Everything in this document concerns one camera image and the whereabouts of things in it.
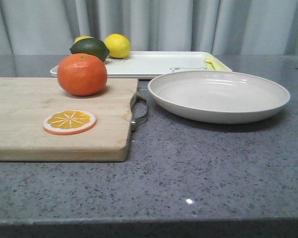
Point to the beige round plate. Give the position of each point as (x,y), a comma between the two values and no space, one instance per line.
(220,97)

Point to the orange mandarin fruit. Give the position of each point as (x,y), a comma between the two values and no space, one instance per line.
(82,74)

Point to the white bear-print tray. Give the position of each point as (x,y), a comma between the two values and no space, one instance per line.
(150,64)

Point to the yellow lemon right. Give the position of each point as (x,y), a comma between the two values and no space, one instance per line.
(118,45)

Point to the orange slice toy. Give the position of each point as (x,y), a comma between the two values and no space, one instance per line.
(69,122)

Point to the yellow plastic fork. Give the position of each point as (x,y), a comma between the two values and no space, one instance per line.
(219,66)

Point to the green lime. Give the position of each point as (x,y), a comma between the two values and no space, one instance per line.
(91,46)

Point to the yellow lemon behind lime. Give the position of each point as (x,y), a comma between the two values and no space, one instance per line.
(81,38)

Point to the wooden cutting board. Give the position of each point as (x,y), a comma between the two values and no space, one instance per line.
(26,102)

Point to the grey curtain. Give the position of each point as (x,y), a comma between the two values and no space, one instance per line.
(220,27)

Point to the metal cutting board handle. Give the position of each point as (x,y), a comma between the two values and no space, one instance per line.
(139,112)

